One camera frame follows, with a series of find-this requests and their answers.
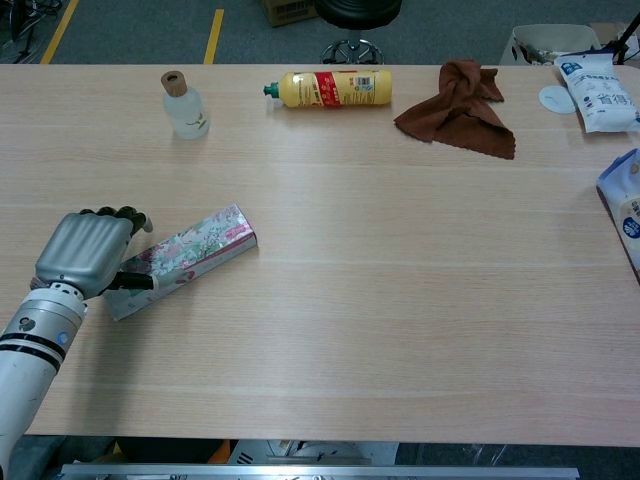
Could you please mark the brown cloth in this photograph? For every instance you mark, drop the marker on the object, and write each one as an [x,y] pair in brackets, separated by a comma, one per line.
[460,120]

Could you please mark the black tripod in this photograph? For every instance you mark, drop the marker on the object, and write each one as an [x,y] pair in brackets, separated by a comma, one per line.
[627,35]

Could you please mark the white pouch blue print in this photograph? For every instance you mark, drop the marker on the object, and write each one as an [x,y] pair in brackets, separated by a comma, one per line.
[597,92]

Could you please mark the frosted glass bottle wooden cap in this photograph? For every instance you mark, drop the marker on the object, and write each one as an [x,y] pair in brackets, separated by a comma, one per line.
[186,112]

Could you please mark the blue white wipes pack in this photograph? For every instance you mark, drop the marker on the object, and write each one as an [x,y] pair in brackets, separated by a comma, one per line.
[625,210]

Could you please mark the cardboard box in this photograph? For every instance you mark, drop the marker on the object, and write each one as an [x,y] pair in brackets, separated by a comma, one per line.
[285,12]

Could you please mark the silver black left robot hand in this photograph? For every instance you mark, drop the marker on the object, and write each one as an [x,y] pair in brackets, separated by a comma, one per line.
[82,255]

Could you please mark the black stool chrome base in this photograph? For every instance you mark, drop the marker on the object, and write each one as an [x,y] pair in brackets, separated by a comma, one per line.
[356,20]

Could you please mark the aluminium rail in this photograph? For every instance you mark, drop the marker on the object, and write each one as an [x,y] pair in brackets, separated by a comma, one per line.
[320,472]

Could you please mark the white plastic bin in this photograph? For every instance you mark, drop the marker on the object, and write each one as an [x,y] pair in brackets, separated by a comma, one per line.
[550,42]

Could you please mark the yellow bottle green cap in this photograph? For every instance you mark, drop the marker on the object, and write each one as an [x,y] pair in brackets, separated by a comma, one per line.
[335,89]

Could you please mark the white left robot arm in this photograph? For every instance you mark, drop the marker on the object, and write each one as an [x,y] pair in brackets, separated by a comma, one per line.
[35,350]

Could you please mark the floral patterned box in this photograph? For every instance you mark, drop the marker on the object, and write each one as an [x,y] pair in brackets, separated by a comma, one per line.
[200,252]

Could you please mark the white round disc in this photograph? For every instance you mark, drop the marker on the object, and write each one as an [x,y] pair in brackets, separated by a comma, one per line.
[555,98]

